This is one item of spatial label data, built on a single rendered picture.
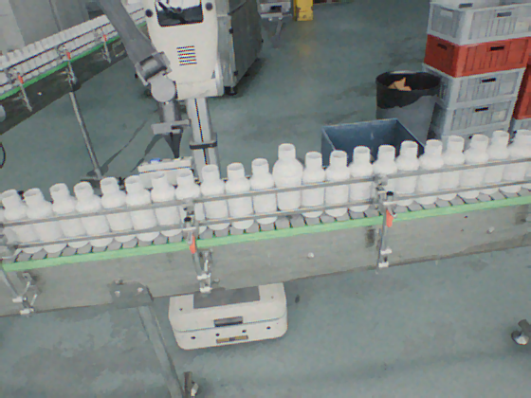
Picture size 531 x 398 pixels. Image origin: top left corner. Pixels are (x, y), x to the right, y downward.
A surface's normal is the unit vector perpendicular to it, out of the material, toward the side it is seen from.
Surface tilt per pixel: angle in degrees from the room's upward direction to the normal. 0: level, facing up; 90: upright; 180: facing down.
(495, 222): 90
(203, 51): 90
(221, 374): 0
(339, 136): 90
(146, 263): 90
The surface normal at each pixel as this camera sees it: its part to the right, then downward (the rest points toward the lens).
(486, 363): -0.07, -0.82
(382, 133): 0.11, 0.55
